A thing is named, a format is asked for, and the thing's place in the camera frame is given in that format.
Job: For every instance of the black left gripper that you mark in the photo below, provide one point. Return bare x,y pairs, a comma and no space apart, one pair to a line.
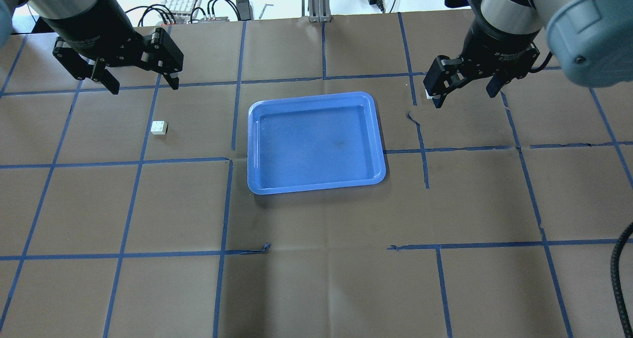
95,32

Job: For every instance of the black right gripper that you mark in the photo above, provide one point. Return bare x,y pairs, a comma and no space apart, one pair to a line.
500,47

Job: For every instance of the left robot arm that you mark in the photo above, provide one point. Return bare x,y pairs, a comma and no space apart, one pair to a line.
50,10

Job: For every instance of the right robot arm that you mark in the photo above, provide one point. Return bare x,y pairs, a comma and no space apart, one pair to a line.
591,39

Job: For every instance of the blue plastic tray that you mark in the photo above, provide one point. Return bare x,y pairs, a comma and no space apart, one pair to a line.
313,143

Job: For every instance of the aluminium frame post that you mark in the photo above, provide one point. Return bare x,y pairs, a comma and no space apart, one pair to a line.
318,11

